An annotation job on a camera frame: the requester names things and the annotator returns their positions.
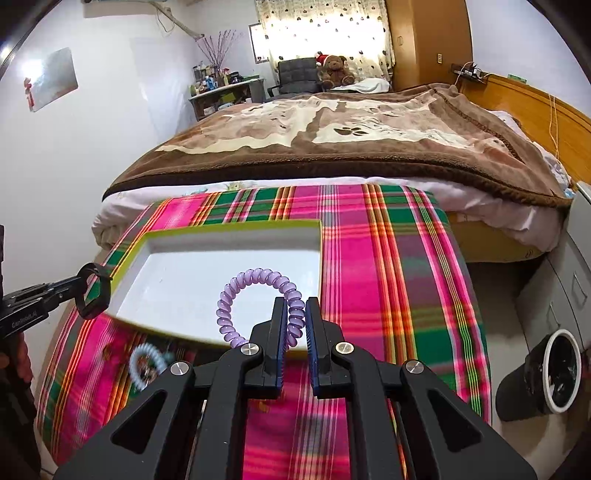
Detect purple spiral hair tie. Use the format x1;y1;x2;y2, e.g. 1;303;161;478
215;268;307;350

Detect wooden desk shelf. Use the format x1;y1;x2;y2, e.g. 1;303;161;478
189;78;266;121

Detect patterned window curtain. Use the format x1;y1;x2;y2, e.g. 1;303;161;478
256;0;394;81

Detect white bed sheet mattress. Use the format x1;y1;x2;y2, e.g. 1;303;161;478
91;177;562;252

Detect light blue spiral hair tie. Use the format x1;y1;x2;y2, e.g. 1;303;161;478
127;342;175;391

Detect grey drawer cabinet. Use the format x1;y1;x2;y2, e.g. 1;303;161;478
516;182;591;358

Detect green white shallow tray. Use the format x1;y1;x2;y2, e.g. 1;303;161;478
105;220;322;347

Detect pink green plaid cloth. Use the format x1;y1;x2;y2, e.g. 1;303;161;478
37;185;492;479

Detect wooden wardrobe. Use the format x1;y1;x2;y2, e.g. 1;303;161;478
386;0;473;91

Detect black white waste bin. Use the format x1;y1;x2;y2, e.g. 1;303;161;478
495;329;582;422

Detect black wristband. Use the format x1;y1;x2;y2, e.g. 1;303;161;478
74;263;111;320

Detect brown teddy bear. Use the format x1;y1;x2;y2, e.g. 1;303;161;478
315;54;356;90

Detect silver wall poster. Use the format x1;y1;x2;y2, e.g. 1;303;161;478
24;47;78;112

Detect white pillow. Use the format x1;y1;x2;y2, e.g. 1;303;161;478
334;78;391;94

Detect wooden headboard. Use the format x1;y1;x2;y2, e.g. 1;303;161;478
460;75;591;183

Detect purple branch decoration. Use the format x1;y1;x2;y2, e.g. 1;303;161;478
197;29;239;70

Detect brown patterned blanket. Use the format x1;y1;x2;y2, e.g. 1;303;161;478
108;83;570;209

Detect dark grey chair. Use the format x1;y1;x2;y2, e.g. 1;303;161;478
267;57;322;99

